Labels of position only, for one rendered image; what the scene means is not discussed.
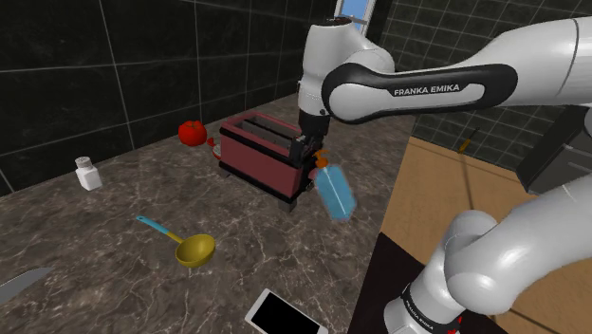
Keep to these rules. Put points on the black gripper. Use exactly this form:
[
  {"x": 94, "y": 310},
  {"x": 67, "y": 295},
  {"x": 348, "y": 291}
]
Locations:
[{"x": 313, "y": 126}]

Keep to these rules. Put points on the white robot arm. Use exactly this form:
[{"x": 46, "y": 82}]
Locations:
[{"x": 508, "y": 69}]

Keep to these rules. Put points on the dark red toaster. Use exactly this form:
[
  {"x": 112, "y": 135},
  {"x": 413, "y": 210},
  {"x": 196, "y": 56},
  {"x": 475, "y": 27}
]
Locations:
[{"x": 259, "y": 159}]

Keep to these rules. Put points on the blue soap bottle orange pump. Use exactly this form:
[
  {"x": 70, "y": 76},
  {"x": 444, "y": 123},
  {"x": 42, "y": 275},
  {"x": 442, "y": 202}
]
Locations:
[{"x": 335, "y": 192}]

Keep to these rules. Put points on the small red white object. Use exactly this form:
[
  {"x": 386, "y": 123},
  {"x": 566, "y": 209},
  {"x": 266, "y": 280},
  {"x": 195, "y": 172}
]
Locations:
[{"x": 213, "y": 147}]

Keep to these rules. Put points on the red tomato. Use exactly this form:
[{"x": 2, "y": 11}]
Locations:
[{"x": 192, "y": 133}]

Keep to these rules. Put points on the dark robot stand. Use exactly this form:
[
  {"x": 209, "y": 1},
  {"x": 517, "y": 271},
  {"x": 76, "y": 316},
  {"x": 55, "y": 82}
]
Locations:
[{"x": 388, "y": 277}]

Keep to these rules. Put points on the white phone with black screen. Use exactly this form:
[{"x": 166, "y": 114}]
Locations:
[{"x": 284, "y": 317}]

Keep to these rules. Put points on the white salt shaker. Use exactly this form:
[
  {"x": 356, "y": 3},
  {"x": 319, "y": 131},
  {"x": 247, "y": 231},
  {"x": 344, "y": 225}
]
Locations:
[{"x": 88, "y": 176}]

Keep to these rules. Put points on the dark grey box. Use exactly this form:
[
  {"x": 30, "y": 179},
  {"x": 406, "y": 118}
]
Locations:
[{"x": 555, "y": 152}]

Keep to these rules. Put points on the grey knife blade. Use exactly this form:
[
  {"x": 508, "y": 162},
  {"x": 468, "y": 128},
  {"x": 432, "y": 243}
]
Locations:
[{"x": 21, "y": 283}]

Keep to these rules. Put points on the window with white frame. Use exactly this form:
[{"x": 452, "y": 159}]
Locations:
[{"x": 355, "y": 11}]

